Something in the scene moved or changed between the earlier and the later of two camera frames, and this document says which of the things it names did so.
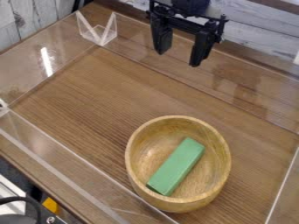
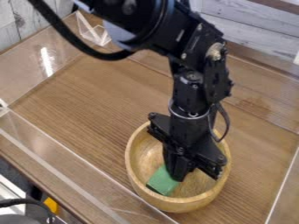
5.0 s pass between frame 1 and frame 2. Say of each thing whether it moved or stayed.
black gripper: moved
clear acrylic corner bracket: stayed
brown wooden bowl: stayed
